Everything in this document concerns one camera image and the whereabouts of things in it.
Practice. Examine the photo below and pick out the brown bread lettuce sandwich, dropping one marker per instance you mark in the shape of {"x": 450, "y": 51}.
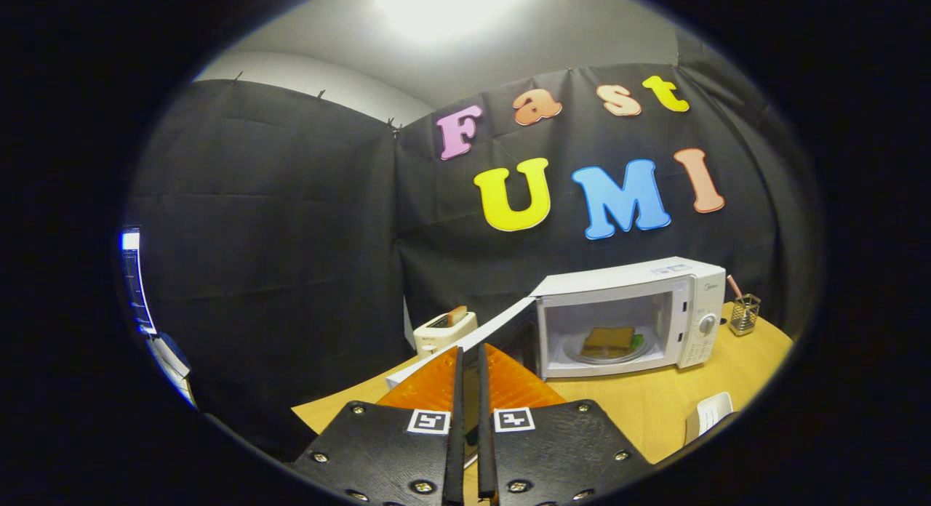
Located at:
{"x": 607, "y": 339}

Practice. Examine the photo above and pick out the ceiling light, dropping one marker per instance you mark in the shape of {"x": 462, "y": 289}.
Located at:
{"x": 451, "y": 4}

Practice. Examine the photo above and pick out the glass microwave turntable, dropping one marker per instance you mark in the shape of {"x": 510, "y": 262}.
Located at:
{"x": 646, "y": 352}

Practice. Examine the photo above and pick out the bright screen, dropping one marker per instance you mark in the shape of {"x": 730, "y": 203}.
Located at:
{"x": 131, "y": 273}

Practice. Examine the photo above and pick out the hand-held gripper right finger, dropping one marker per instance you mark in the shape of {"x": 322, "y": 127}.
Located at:
{"x": 486, "y": 448}

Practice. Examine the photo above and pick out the pink striped straw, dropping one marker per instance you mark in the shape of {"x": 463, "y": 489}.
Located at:
{"x": 734, "y": 286}

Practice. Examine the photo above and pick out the white microwave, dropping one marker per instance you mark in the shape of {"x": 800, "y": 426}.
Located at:
{"x": 618, "y": 277}

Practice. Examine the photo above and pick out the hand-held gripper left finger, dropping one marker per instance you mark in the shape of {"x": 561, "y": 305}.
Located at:
{"x": 455, "y": 448}

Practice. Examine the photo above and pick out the toast slice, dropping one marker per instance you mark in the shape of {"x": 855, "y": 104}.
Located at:
{"x": 457, "y": 315}

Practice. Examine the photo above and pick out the white toaster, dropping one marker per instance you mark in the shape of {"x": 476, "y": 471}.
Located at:
{"x": 440, "y": 339}

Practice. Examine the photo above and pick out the white plate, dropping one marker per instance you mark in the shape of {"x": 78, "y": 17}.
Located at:
{"x": 709, "y": 415}

